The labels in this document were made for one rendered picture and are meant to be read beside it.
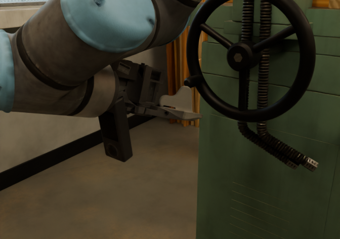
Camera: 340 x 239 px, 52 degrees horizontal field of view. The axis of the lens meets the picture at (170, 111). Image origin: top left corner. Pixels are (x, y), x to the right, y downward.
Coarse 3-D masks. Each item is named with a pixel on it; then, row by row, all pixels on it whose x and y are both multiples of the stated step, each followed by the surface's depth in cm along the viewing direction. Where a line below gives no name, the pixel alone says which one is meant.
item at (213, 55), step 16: (208, 48) 98; (224, 48) 95; (208, 64) 99; (224, 64) 96; (272, 64) 88; (288, 64) 85; (320, 64) 81; (336, 64) 78; (256, 80) 92; (272, 80) 89; (288, 80) 86; (320, 80) 81; (336, 80) 79
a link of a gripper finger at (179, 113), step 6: (150, 108) 57; (156, 108) 57; (162, 108) 57; (168, 108) 59; (150, 114) 57; (156, 114) 57; (162, 114) 57; (168, 114) 58; (174, 114) 58; (180, 114) 60
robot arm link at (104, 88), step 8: (104, 72) 48; (112, 72) 49; (96, 80) 46; (104, 80) 47; (112, 80) 49; (96, 88) 46; (104, 88) 47; (112, 88) 49; (96, 96) 47; (104, 96) 48; (112, 96) 49; (88, 104) 46; (96, 104) 47; (104, 104) 49; (80, 112) 47; (88, 112) 48; (96, 112) 49
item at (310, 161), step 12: (252, 0) 76; (252, 12) 77; (264, 12) 74; (252, 24) 78; (264, 24) 75; (264, 36) 75; (264, 60) 76; (264, 72) 77; (264, 84) 78; (264, 96) 78; (240, 132) 84; (252, 132) 83; (264, 132) 80; (264, 144) 82; (276, 144) 80; (276, 156) 82; (288, 156) 82; (300, 156) 79; (312, 168) 78
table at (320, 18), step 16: (192, 16) 98; (224, 16) 92; (320, 16) 78; (336, 16) 76; (224, 32) 83; (240, 32) 80; (256, 32) 78; (272, 32) 76; (320, 32) 79; (336, 32) 77
